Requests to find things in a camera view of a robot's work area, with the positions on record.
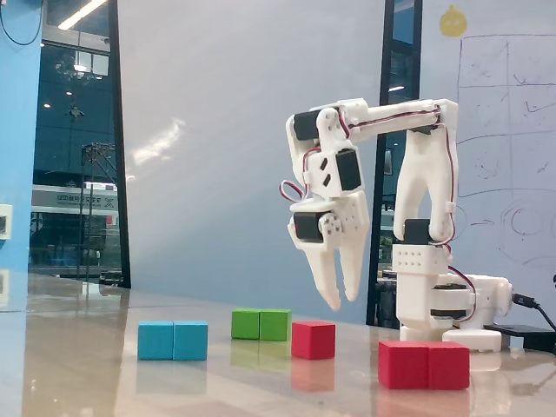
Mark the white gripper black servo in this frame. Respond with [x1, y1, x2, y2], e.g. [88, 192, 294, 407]
[287, 189, 371, 312]

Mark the small red cube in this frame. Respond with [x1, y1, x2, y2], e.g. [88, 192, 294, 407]
[290, 320, 337, 361]

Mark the long green block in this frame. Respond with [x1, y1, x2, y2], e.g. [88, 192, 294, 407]
[230, 308, 292, 342]

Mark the long red block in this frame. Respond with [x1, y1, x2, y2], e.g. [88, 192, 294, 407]
[377, 341, 472, 391]

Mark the long blue block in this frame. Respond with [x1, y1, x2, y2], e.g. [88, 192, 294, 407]
[137, 320, 209, 361]

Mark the whiteboard with pen drawings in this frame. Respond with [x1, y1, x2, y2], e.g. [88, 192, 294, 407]
[416, 0, 556, 348]

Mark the flat black box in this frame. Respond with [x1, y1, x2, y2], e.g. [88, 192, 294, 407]
[483, 323, 556, 353]

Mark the black metal scaffold tower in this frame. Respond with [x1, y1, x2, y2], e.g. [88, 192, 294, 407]
[79, 141, 117, 283]

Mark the yellow round sticker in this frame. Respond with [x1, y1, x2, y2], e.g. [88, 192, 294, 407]
[439, 4, 468, 38]

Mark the white sign banner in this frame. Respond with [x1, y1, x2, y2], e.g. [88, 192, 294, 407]
[31, 185, 119, 212]

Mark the black plug cable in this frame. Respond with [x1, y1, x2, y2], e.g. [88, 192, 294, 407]
[511, 293, 556, 332]

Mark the black window frame post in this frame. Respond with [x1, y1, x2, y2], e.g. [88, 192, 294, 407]
[366, 0, 396, 328]
[107, 0, 133, 290]

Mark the white wall socket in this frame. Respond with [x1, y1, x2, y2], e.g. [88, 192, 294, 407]
[0, 203, 14, 241]

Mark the thin black hanging cable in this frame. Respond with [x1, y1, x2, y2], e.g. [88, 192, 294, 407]
[0, 0, 45, 46]

